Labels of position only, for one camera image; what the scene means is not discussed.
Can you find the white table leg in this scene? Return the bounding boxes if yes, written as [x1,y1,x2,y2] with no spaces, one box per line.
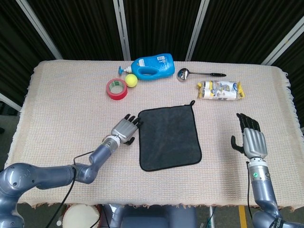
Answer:
[208,206,216,228]

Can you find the right silver and black robot hand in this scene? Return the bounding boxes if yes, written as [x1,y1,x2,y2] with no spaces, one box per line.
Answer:
[230,113,268,160]

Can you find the grey metal frame post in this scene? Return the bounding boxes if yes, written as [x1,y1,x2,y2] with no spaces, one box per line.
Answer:
[16,0,63,60]
[260,16,304,66]
[113,0,132,61]
[185,0,210,62]
[0,92,22,112]

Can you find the yellow tennis ball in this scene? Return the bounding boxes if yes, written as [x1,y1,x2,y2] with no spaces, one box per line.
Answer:
[124,74,138,87]

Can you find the blue detergent pump bottle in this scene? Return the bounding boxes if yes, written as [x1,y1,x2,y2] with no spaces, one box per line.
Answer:
[118,53,176,82]

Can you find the white round stool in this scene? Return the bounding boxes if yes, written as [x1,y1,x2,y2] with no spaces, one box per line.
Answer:
[62,204,102,228]

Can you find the plastic pack of white rolls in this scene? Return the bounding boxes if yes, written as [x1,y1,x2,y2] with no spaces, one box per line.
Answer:
[196,80,247,101]

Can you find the dark grey cloth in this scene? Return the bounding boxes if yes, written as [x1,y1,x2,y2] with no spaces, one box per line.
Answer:
[137,100,203,172]

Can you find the beige woven tablecloth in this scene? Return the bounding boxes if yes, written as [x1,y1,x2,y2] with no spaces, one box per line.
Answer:
[0,59,304,212]

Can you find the red adhesive tape roll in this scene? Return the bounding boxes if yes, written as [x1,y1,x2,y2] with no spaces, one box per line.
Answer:
[105,78,128,101]

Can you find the grey-blue robot torso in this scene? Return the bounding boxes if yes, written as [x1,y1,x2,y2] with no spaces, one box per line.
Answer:
[102,204,198,228]

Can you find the left silver and black robot hand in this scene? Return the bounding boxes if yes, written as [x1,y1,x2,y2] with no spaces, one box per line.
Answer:
[110,114,143,146]

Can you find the steel ladle with black handle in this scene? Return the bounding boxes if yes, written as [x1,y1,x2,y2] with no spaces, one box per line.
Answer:
[176,67,227,82]

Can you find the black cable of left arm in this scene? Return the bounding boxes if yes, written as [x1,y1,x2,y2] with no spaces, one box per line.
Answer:
[46,151,95,228]

